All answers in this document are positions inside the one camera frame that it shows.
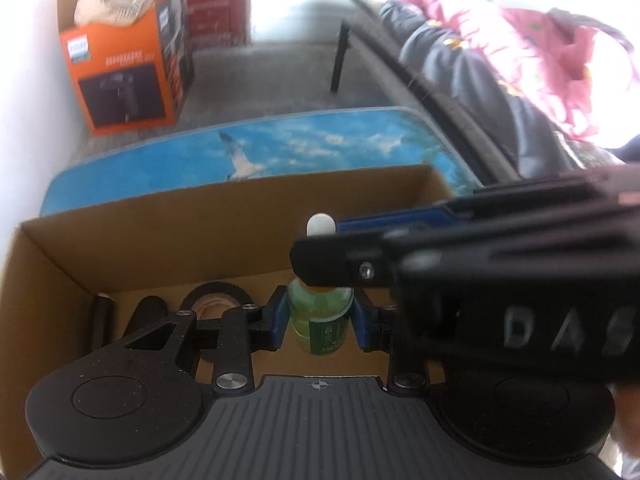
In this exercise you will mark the black key fob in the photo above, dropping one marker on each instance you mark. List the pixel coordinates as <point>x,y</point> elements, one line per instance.
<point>145,312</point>

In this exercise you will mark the beach print table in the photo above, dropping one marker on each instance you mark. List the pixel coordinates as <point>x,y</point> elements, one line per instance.
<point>310,145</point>

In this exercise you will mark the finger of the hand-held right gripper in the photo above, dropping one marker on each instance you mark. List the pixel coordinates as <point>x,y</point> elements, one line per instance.
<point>400,217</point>
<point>340,260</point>

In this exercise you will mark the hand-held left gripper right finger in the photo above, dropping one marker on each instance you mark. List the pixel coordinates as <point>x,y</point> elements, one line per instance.
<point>364,330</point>

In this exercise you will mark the black cylinder tube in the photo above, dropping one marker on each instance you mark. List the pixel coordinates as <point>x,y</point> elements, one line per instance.
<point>101,320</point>

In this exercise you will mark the pink floral quilt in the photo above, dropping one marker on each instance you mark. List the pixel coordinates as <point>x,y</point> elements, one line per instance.
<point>540,50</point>

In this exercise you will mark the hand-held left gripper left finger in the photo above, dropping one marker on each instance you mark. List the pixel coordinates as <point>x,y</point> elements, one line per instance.
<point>277,322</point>

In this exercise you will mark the green dropper bottle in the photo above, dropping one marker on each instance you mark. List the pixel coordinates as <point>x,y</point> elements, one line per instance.
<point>320,315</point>

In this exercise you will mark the black tape roll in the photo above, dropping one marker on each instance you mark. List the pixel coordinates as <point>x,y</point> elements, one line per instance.
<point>215,295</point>

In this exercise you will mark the large brown cardboard box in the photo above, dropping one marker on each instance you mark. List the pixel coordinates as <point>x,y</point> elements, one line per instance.
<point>150,245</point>

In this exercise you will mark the orange product box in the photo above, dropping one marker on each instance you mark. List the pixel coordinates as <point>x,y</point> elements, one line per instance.
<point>125,75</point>

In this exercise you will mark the red wooden door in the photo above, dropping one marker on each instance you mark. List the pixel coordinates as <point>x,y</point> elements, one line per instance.
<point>220,0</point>

